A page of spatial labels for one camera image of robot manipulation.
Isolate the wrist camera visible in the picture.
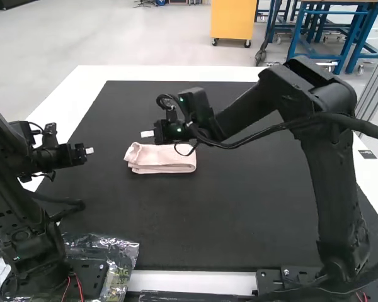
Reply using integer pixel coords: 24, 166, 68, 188
164, 102, 179, 123
43, 121, 59, 147

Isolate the blue metal trolley frame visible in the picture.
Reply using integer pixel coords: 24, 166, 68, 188
286, 0, 378, 76
264, 0, 303, 45

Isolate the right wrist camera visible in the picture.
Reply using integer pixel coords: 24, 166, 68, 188
164, 102, 179, 123

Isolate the silver foil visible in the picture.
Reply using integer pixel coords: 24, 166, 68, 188
61, 232, 141, 301

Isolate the dark base panel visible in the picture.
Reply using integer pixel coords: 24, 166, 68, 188
66, 259, 112, 302
138, 289, 259, 302
254, 266, 378, 302

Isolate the pale towel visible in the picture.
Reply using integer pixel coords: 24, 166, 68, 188
123, 141, 198, 175

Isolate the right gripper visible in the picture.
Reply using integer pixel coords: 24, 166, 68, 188
140, 118, 196, 145

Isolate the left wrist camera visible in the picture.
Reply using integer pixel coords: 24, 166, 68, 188
43, 121, 59, 147

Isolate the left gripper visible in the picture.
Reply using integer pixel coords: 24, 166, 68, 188
55, 143, 95, 168

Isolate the black mat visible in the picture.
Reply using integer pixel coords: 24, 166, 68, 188
17, 80, 378, 271

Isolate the black cable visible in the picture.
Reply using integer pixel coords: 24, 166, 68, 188
192, 113, 378, 148
173, 140, 198, 157
34, 193, 86, 223

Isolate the yellow wheeled cabinet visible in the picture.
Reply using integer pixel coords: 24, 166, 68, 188
210, 0, 258, 48

